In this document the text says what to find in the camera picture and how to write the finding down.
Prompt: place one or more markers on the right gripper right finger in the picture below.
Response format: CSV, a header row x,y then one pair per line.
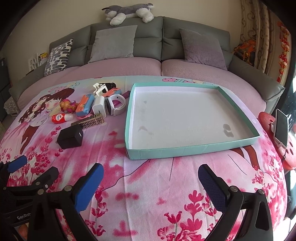
x,y
229,200

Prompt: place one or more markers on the white smart watch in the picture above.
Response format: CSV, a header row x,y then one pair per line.
x,y
115,104

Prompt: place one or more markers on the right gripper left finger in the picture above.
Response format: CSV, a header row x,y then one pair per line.
x,y
44,223

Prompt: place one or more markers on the dark blue cabinet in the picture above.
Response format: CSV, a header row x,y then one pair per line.
x,y
5,85

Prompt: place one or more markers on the purple grey cushion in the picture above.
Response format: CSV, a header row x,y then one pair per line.
x,y
202,49

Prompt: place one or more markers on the purple lighter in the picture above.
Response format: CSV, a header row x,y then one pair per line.
x,y
126,94

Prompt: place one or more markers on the red hanging ornament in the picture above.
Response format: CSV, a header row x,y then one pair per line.
x,y
283,57

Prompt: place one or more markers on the white power adapter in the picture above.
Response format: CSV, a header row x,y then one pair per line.
x,y
99,106

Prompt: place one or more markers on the black power adapter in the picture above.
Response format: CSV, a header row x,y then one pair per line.
x,y
70,137

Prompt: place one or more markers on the teal shallow cardboard tray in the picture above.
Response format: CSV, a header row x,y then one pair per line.
x,y
167,119

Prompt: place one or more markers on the phone on white stand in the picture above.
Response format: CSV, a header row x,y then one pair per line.
x,y
280,129

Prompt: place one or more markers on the cartoon print pink blanket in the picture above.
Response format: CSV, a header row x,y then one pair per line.
x,y
152,199

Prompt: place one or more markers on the grey husky plush toy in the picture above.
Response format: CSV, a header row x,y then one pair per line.
x,y
116,15

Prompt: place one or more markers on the blue orange toy block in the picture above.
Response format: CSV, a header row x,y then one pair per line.
x,y
112,92
85,105

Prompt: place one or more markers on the grey sofa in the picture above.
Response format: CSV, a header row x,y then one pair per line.
x,y
157,50

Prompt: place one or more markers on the black toy car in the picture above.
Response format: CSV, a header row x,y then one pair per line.
x,y
110,85

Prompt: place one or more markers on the red glue bottle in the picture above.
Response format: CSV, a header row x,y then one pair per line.
x,y
62,118

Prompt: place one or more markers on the books and white rack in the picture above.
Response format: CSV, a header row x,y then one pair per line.
x,y
37,60

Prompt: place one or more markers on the orange bag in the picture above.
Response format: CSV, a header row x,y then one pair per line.
x,y
246,51

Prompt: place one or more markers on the patterned beige curtain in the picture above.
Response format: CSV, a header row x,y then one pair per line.
x,y
258,24

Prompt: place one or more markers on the black white patterned cushion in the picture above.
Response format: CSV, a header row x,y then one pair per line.
x,y
58,58

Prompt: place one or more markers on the pink brown puppy figure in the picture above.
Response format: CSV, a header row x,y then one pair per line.
x,y
68,106

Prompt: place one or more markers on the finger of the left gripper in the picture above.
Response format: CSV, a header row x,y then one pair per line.
x,y
17,164
46,177

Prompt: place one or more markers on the gold black patterned lighter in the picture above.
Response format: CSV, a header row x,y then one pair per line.
x,y
88,122

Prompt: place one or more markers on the white hair claw clip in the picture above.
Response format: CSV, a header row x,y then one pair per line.
x,y
100,89

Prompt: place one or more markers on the light grey cushion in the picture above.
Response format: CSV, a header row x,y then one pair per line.
x,y
113,43

